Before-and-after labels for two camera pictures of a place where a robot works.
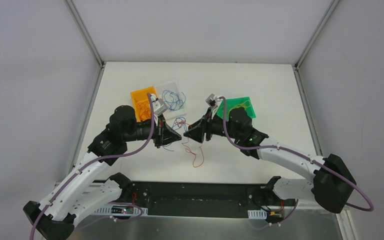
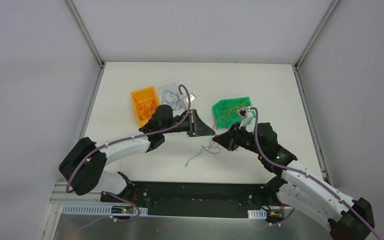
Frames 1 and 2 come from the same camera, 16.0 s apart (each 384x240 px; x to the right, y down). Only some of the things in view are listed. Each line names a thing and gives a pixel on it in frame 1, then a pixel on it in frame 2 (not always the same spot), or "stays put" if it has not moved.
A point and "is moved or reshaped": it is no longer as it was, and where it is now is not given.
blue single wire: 172,100 stays put
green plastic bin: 234,103 stays put
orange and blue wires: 179,122 is moved or reshaped
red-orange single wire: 144,107 stays put
